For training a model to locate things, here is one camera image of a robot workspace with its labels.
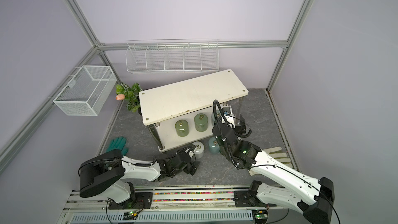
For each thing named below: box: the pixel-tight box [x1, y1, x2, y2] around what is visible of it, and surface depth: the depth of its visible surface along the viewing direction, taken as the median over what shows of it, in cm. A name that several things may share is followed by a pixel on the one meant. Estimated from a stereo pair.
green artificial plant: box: [115, 81, 144, 115], surface depth 84 cm
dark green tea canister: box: [174, 119, 190, 137], surface depth 87 cm
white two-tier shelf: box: [138, 69, 249, 153], surface depth 75 cm
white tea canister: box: [192, 141, 205, 160], surface depth 84 cm
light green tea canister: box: [193, 113, 209, 133], surface depth 89 cm
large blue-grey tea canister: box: [208, 136, 220, 155], surface depth 87 cm
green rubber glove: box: [105, 136, 129, 157], surface depth 93 cm
